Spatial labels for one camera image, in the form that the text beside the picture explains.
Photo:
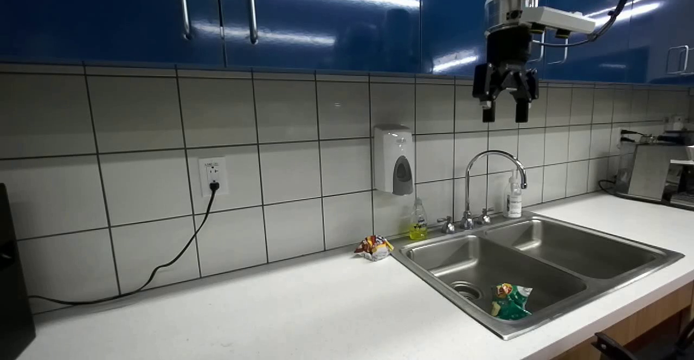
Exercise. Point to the white wall socket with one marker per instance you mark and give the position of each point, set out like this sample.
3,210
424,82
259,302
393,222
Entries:
213,175

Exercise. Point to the yellow dish soap bottle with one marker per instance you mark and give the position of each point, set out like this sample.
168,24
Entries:
418,222

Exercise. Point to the red and yellow snack packet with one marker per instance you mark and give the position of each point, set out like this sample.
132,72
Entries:
373,246

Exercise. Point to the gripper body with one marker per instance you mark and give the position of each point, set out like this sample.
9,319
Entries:
508,51

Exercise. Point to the stainless steel double sink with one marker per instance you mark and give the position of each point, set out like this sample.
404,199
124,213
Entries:
537,265

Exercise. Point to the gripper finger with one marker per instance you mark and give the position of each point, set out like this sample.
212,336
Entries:
482,86
526,90

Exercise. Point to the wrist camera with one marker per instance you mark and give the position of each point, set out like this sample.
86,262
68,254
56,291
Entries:
564,21

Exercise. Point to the blue cabinet door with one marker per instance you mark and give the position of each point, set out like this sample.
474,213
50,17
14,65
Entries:
108,15
325,18

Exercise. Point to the black appliance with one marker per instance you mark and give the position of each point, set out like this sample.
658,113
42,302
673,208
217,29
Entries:
13,289

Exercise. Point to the blue wall cabinet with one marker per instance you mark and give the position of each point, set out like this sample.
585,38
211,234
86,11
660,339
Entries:
325,18

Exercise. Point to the green snack packet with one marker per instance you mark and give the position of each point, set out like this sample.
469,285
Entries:
509,301

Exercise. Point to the chrome gooseneck tap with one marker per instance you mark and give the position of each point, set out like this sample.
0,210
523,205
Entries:
477,197

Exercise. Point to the white pump bottle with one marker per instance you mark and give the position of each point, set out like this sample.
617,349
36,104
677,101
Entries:
513,197

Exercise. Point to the wall soap dispenser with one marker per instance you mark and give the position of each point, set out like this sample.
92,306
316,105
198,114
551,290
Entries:
394,159

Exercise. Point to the black chair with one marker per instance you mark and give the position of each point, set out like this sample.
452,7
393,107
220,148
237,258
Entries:
645,344

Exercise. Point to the stainless steel coffee machine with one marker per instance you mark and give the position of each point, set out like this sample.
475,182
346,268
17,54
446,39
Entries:
659,167

